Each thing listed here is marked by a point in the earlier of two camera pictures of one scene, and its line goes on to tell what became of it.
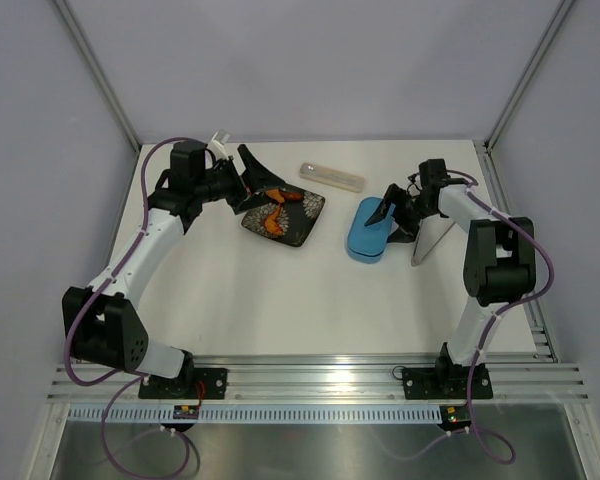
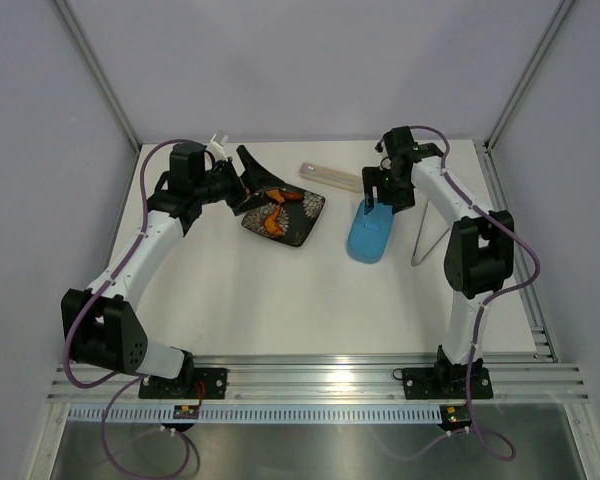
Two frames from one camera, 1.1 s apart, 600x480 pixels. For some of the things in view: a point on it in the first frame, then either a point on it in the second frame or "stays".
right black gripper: x=405 y=233 → x=400 y=202
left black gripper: x=256 y=178 stays
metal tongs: x=431 y=230 stays
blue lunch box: x=366 y=250 stays
